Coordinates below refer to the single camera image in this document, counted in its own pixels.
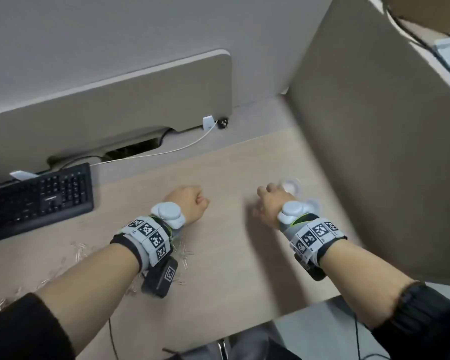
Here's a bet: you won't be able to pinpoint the black camera cable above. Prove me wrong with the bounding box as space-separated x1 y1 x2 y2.
107 318 120 360
353 314 362 360

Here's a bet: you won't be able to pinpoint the person's left hand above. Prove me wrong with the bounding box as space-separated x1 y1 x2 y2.
167 185 211 227

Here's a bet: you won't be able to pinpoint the beige side partition panel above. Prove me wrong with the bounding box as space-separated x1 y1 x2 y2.
286 0 450 286

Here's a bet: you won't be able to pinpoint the white round tracker puck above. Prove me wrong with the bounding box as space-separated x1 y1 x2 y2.
151 202 187 229
277 201 308 224

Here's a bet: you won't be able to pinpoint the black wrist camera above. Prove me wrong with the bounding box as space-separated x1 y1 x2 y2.
294 254 327 282
140 256 179 299

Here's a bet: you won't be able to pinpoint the black left sleeve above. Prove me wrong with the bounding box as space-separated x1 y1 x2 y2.
0 292 76 360

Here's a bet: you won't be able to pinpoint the black sleeve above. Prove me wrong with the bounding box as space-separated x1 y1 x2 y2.
0 292 76 360
371 280 450 360

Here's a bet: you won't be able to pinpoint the person's grey trousers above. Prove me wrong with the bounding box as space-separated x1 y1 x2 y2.
164 322 301 360

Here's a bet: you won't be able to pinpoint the grey marker wristband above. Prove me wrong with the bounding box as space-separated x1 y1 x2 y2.
279 213 348 269
109 214 173 274

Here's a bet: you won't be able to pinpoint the black keyboard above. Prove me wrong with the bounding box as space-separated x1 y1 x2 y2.
0 162 95 246

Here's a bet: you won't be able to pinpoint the person's right forearm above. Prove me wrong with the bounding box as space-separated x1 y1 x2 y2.
318 239 417 331

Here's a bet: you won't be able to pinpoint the person's left forearm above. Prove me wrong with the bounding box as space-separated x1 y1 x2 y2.
35 241 143 355

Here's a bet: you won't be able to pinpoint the white cable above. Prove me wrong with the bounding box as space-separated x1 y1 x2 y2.
89 119 218 168

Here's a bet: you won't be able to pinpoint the pile of silver paper clips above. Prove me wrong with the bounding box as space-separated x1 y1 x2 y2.
0 235 196 316

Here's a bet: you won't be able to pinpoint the person's right hand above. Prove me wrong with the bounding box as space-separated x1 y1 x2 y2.
251 182 297 231

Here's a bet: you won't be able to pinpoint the beige desk divider panel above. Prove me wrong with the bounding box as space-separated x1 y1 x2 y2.
0 49 233 184

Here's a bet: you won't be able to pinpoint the black right sleeve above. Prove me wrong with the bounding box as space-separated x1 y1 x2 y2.
371 280 450 360

